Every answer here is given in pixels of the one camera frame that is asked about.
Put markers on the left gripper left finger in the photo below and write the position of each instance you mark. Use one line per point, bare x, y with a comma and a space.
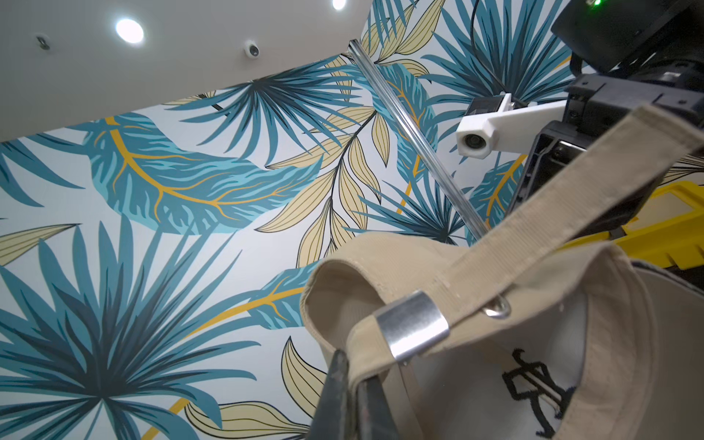
332, 415

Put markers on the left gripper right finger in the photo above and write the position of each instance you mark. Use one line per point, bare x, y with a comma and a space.
374, 416

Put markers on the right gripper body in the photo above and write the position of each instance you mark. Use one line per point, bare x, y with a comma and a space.
596, 103

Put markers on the tan khaki cap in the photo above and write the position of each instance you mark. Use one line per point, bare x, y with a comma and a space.
516, 336

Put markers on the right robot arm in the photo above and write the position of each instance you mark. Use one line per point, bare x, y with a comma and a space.
627, 54

